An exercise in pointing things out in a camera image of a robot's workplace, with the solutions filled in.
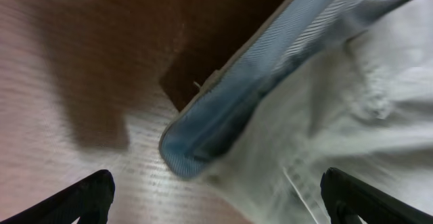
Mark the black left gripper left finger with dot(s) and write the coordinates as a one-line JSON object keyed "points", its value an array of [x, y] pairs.
{"points": [[86, 202]]}

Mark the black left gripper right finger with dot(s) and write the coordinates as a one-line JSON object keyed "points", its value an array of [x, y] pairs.
{"points": [[349, 200]]}

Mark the light khaki shorts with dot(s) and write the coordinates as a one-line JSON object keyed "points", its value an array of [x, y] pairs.
{"points": [[324, 83]]}

